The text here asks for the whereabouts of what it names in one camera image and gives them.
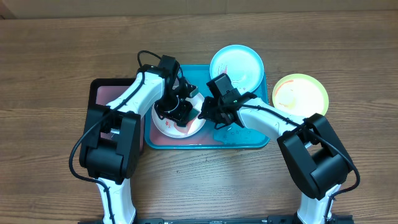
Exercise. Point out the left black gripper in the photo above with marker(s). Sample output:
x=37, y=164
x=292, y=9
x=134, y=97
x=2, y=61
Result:
x=182, y=116

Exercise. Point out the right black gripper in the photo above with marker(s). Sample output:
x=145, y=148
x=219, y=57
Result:
x=213, y=115

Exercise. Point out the white plate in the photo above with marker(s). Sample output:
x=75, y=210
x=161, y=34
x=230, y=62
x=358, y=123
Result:
x=166, y=126

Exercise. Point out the pink sponge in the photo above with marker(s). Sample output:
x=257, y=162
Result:
x=190, y=127

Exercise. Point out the yellow plate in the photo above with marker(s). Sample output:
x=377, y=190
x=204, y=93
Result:
x=301, y=95

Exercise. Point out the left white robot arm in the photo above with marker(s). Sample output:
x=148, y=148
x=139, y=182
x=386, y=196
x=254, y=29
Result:
x=110, y=144

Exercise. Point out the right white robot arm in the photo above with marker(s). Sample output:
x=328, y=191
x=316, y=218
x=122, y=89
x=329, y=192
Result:
x=316, y=159

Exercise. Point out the dark rectangular sponge tray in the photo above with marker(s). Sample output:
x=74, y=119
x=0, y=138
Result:
x=105, y=90

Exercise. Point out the light blue plate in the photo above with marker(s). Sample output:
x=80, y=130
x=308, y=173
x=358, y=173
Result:
x=242, y=64

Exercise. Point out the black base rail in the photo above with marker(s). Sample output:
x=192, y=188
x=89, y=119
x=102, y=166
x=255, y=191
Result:
x=217, y=220

